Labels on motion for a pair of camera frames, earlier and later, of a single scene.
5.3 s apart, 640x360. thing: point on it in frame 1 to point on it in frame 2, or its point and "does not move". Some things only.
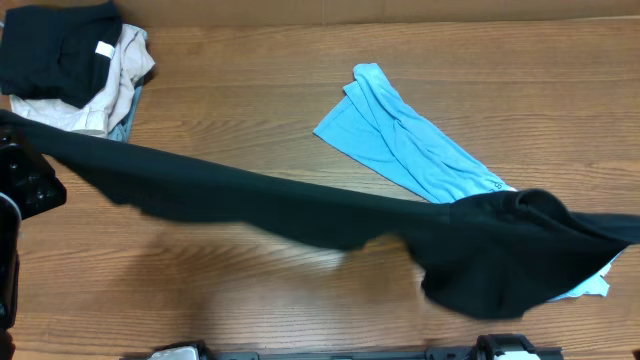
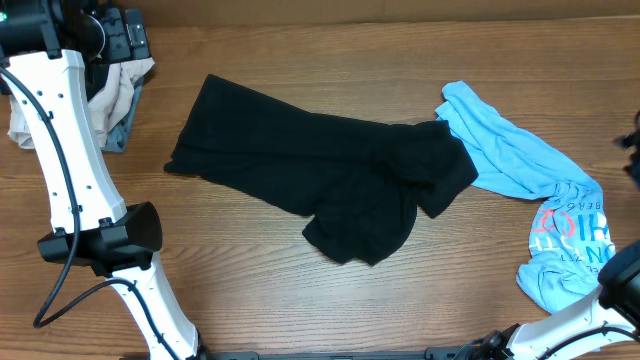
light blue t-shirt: (370, 119) to (570, 243)
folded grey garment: (122, 132) does not move
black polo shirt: (500, 256) to (359, 181)
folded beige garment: (101, 115) does not move
